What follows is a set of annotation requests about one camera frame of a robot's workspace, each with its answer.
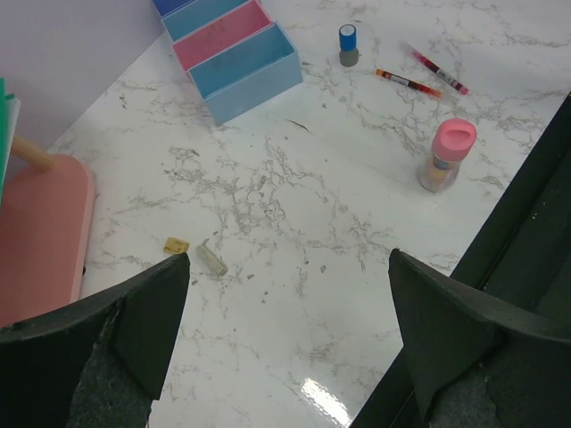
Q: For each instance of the pink lid clear jar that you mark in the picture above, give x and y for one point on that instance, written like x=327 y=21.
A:
x=452 y=143

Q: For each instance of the pink marker pen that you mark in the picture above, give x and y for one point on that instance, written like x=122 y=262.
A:
x=446 y=77

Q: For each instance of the pink three tier shelf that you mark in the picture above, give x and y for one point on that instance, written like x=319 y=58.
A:
x=46 y=213

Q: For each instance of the purple drawer box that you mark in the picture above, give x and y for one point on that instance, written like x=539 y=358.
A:
x=165 y=7

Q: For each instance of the light blue end drawer box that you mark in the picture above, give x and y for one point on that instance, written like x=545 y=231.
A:
x=247 y=74

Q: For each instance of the blue cap glue bottle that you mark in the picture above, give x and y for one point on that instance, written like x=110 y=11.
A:
x=349 y=53

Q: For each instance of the green folder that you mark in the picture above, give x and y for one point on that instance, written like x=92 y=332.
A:
x=9 y=113

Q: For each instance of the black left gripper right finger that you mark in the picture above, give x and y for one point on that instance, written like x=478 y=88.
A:
x=475 y=360

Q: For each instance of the small yellow eraser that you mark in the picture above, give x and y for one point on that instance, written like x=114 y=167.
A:
x=175 y=246

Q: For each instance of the orange marker pen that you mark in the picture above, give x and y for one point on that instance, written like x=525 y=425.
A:
x=409 y=83

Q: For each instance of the beige stapler remover piece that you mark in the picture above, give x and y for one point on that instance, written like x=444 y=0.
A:
x=210 y=259

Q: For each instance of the pink drawer box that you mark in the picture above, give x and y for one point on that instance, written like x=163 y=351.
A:
x=198 y=48

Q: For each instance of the black table edge rail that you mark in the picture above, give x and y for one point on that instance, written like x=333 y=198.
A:
x=521 y=255

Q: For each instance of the light blue middle drawer box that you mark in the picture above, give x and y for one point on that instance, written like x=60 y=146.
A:
x=216 y=17

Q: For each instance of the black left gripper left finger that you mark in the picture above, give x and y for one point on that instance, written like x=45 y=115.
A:
x=99 y=362

